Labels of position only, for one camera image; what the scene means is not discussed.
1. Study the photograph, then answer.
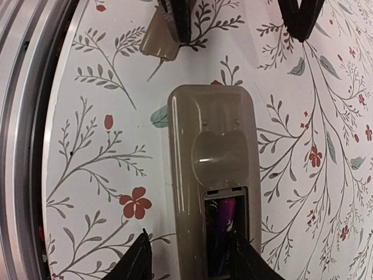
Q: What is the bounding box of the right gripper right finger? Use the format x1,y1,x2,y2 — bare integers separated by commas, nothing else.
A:
230,232,284,280

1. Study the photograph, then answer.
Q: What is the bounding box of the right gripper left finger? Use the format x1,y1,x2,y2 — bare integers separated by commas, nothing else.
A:
103,229,153,280

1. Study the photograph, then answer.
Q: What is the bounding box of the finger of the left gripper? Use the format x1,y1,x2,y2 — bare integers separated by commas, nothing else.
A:
278,0,325,41
158,0,192,44

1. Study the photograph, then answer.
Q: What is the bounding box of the remote battery cover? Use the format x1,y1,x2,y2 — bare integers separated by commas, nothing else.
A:
139,6,180,61

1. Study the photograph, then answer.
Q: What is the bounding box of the dark battery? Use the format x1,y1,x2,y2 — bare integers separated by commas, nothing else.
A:
212,198,236,276

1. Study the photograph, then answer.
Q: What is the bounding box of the white remote control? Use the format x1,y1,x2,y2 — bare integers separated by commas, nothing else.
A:
167,85,262,279

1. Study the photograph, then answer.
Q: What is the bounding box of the floral patterned table mat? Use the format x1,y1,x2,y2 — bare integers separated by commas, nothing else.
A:
43,1,372,279

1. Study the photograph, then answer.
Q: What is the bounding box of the front aluminium rail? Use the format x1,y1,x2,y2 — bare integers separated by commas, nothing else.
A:
1,1,87,279

